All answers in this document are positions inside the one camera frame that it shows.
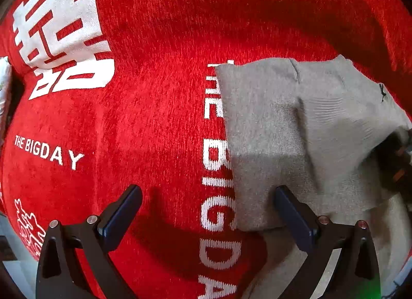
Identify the red blanket with white print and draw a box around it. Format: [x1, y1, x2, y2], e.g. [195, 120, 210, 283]
[1, 0, 411, 298]

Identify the grey knitted small garment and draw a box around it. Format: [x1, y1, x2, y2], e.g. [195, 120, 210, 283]
[216, 56, 411, 231]

